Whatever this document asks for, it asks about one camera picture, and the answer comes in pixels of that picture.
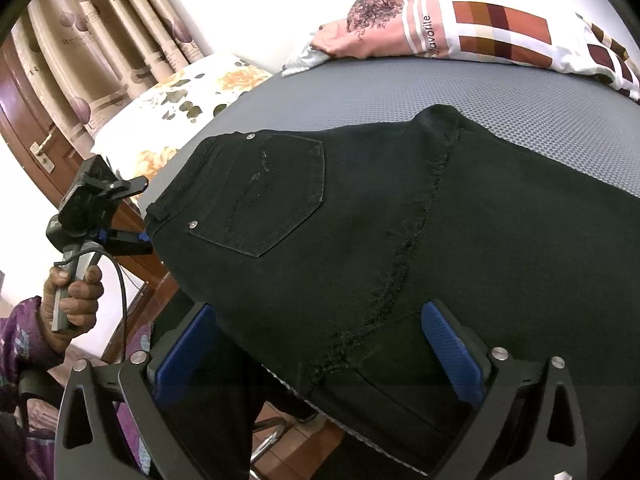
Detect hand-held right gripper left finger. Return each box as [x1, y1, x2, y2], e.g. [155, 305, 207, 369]
[52, 301, 251, 480]

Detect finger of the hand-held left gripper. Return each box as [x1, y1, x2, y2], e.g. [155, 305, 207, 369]
[97, 229, 153, 257]
[107, 176, 149, 201]

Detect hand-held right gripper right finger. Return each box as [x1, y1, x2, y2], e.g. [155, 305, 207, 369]
[420, 300, 586, 480]

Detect black pants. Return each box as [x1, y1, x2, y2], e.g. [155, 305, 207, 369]
[146, 104, 640, 478]

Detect person's left forearm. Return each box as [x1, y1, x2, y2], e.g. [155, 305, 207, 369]
[0, 296, 81, 381]

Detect person's left hand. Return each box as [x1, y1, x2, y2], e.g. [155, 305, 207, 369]
[42, 262, 105, 333]

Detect floral pillow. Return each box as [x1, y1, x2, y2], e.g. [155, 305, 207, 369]
[90, 52, 273, 186]

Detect wooden door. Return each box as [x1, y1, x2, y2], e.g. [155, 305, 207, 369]
[0, 35, 68, 206]

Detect chrome chair leg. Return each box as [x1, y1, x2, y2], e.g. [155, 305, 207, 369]
[247, 410, 321, 467]

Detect beige patterned curtain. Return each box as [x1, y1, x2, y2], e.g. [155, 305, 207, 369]
[10, 0, 216, 146]

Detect person's purple patterned garment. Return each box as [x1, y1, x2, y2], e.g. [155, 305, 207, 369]
[0, 322, 153, 480]

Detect light grey cloth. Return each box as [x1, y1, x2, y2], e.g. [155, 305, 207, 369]
[281, 40, 333, 78]

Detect grey textured mat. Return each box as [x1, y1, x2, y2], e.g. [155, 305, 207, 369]
[145, 57, 640, 476]

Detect black cable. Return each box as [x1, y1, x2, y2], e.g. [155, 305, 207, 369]
[75, 247, 128, 363]

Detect brass door handle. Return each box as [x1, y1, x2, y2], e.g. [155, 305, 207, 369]
[29, 132, 57, 174]

